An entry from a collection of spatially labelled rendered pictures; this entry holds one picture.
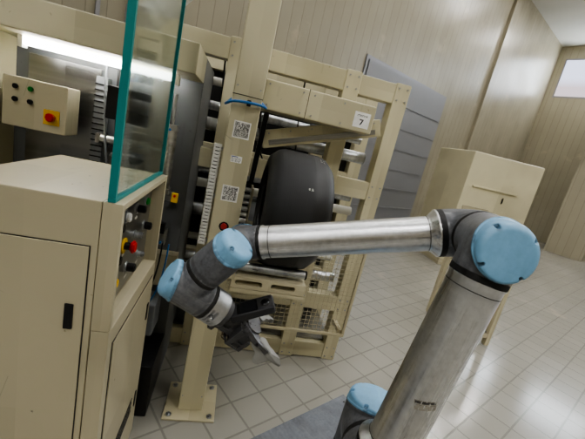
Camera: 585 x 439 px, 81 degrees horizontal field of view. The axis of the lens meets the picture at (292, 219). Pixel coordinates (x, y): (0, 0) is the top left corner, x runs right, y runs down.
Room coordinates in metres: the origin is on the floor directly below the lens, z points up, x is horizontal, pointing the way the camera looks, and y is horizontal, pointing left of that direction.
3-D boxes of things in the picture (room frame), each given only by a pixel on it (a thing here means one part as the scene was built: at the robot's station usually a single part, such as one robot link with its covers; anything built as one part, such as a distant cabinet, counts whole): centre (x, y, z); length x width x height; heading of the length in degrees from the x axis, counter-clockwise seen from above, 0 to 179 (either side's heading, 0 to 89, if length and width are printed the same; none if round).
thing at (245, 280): (1.53, 0.05, 0.83); 0.36 x 0.09 x 0.06; 102
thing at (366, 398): (0.83, -0.34, 0.80); 0.17 x 0.15 x 0.18; 174
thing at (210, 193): (1.55, 0.40, 1.19); 0.05 x 0.04 x 0.48; 12
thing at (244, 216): (2.00, 0.37, 1.05); 0.20 x 0.15 x 0.30; 102
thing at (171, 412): (1.60, 0.32, 0.01); 0.27 x 0.27 x 0.02; 12
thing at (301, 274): (1.53, 0.04, 0.90); 0.35 x 0.05 x 0.05; 102
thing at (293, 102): (1.99, 0.01, 1.71); 0.61 x 0.25 x 0.15; 102
